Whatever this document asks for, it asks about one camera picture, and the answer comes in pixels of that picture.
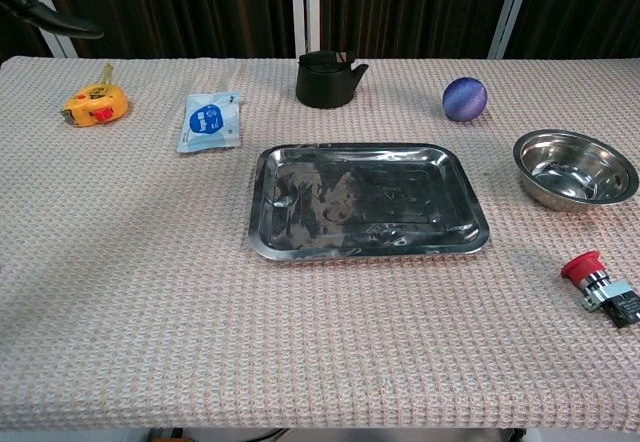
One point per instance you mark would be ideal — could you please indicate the yellow tape measure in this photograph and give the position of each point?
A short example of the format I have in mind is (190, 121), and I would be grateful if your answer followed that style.
(92, 104)

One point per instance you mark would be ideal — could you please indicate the round stainless steel bowl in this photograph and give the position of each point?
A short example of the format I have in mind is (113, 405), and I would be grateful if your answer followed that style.
(575, 172)

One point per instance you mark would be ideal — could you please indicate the black cast iron teapot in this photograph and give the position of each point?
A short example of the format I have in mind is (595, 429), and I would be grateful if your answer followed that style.
(322, 84)

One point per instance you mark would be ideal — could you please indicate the purple ball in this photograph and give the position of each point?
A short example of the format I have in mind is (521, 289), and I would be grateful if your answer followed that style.
(465, 99)

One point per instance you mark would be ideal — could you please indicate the pink waffle-weave tablecloth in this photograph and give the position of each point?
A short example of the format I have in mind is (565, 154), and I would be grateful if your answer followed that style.
(150, 312)

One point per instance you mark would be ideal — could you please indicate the blue white wet wipes packet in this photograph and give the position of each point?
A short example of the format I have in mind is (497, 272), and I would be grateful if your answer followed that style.
(210, 122)

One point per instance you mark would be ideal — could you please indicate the stainless steel tray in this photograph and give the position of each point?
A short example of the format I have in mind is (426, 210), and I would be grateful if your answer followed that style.
(360, 202)

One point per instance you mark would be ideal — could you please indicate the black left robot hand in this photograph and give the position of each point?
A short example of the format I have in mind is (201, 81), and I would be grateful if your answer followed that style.
(55, 23)

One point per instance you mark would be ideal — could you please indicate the white metal frame post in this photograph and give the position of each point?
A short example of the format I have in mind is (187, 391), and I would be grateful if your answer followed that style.
(313, 7)
(62, 47)
(298, 7)
(510, 12)

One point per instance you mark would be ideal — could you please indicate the red emergency stop button switch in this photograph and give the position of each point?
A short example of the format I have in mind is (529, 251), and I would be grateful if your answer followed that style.
(582, 267)

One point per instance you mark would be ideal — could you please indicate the dark pleated curtain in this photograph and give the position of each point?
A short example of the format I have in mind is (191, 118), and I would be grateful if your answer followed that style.
(175, 7)

